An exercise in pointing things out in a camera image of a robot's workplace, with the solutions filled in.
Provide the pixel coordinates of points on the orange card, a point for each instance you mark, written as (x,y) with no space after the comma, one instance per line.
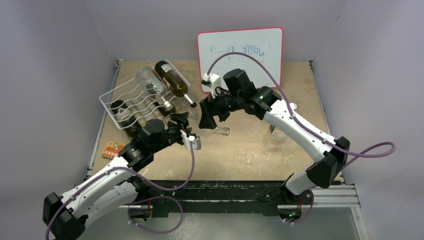
(111,150)

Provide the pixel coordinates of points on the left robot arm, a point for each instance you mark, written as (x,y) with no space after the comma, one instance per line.
(119,183)

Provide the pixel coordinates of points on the red framed whiteboard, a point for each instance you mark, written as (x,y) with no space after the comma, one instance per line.
(257,51)

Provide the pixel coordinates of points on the dark bottle brown label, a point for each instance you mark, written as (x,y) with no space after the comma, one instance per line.
(160,99)

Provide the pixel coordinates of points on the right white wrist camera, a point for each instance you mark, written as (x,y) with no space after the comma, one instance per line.
(211,81)

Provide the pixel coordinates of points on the clear bottle silver cap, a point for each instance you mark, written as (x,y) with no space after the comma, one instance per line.
(146,76)

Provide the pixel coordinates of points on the clear bottle back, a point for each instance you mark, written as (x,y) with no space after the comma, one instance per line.
(184,107)

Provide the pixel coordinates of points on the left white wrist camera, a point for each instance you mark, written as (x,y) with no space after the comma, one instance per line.
(190,141)

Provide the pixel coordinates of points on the white wire wine rack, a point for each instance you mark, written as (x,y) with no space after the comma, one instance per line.
(134,96)

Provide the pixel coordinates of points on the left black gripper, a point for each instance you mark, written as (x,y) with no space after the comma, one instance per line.
(182,120)

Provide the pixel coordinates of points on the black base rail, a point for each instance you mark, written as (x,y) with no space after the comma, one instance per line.
(265,197)

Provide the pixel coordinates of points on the clear square glass bottle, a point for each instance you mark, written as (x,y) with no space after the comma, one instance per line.
(141,117)

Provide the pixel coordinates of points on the dark bottle white label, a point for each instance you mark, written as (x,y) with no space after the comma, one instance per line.
(125,118)

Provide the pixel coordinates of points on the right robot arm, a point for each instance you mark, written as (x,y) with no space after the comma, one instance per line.
(326,151)

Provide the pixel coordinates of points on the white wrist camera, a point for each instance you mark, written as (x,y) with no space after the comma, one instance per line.
(190,141)
(211,81)

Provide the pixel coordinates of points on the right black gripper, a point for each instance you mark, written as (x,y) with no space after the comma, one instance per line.
(209,108)

